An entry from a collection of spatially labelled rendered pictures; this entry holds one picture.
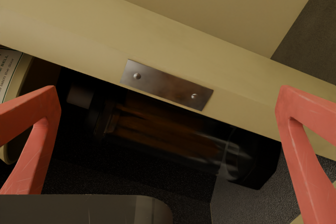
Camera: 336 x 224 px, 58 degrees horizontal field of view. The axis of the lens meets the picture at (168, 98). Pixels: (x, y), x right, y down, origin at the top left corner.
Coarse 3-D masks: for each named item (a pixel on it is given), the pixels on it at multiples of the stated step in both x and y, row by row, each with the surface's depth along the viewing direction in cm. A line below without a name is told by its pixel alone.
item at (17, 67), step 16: (0, 48) 29; (0, 64) 28; (16, 64) 28; (32, 64) 42; (48, 64) 43; (0, 80) 28; (16, 80) 28; (32, 80) 43; (48, 80) 44; (0, 96) 28; (16, 96) 28; (16, 144) 38; (16, 160) 36
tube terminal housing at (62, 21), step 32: (0, 0) 21; (32, 0) 23; (64, 0) 25; (96, 0) 28; (0, 32) 22; (32, 32) 21; (64, 32) 21; (96, 32) 23; (128, 32) 25; (160, 32) 28; (192, 32) 31; (64, 64) 23; (96, 64) 23; (160, 64) 23; (192, 64) 25; (224, 64) 28; (256, 64) 31; (224, 96) 24; (256, 96) 25; (320, 96) 31; (256, 128) 26
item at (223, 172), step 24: (120, 96) 34; (144, 96) 35; (120, 120) 34; (144, 120) 35; (168, 120) 35; (192, 120) 36; (216, 120) 37; (120, 144) 37; (144, 144) 36; (168, 144) 36; (192, 144) 36; (216, 144) 36; (240, 144) 37; (192, 168) 39; (216, 168) 38; (240, 168) 38
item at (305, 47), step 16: (320, 0) 55; (304, 16) 58; (320, 16) 53; (288, 32) 62; (304, 32) 56; (320, 32) 51; (288, 48) 60; (304, 48) 54; (320, 48) 50; (288, 64) 58; (304, 64) 53; (320, 64) 49
